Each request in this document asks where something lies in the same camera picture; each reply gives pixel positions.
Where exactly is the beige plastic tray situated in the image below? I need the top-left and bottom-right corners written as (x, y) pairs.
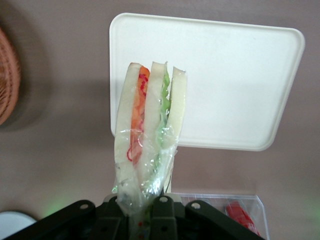
top-left (108, 12), bottom-right (306, 152)

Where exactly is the red cola bottle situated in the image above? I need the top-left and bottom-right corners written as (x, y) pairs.
top-left (225, 199), bottom-right (262, 238)

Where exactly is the clear acrylic bottle rack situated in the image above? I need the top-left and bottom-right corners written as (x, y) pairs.
top-left (178, 191), bottom-right (271, 240)

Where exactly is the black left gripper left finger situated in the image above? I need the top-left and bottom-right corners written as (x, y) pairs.
top-left (94, 194), bottom-right (131, 240)

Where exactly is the round brown wicker basket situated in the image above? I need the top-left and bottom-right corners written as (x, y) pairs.
top-left (0, 26), bottom-right (22, 127)

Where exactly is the triangle sandwich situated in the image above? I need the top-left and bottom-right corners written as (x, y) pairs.
top-left (111, 60), bottom-right (189, 240)

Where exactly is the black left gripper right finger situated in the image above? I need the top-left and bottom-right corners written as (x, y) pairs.
top-left (149, 191), bottom-right (186, 240)

